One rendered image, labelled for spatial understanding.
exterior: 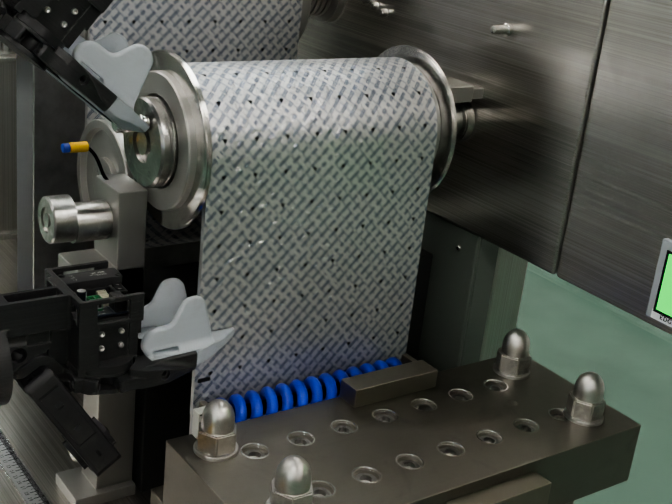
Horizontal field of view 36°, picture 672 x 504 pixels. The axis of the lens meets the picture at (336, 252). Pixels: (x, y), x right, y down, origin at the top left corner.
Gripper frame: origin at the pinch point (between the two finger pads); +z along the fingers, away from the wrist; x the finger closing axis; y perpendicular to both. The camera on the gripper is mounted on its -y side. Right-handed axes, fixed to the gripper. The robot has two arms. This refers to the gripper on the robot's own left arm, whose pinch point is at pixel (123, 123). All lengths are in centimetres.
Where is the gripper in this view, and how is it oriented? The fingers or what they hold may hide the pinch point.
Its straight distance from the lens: 85.3
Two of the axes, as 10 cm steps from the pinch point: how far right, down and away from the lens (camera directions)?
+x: -5.7, -3.5, 7.4
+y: 6.0, -7.9, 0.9
